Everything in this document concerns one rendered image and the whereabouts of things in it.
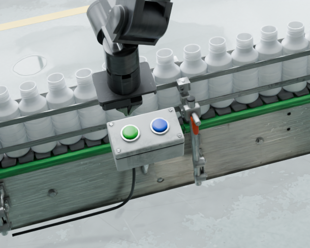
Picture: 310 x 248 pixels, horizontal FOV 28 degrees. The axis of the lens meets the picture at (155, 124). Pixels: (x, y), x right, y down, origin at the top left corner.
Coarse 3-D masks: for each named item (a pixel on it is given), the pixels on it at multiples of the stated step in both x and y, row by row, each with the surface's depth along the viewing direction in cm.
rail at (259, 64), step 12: (204, 60) 140; (264, 60) 135; (276, 60) 136; (216, 72) 134; (228, 72) 134; (168, 84) 132; (276, 84) 140; (288, 84) 141; (228, 96) 138; (60, 108) 129; (72, 108) 130; (12, 120) 128; (24, 120) 129; (72, 132) 134; (84, 132) 134; (24, 144) 132; (36, 144) 133
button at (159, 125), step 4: (156, 120) 121; (160, 120) 121; (164, 120) 121; (152, 124) 121; (156, 124) 120; (160, 124) 120; (164, 124) 120; (156, 128) 120; (160, 128) 120; (164, 128) 120
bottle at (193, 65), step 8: (184, 48) 133; (192, 48) 134; (184, 56) 133; (192, 56) 132; (200, 56) 133; (184, 64) 134; (192, 64) 133; (200, 64) 133; (184, 72) 134; (192, 72) 133; (200, 72) 133; (192, 88) 135; (200, 88) 136; (208, 88) 138; (200, 96) 137; (208, 96) 139; (208, 104) 140
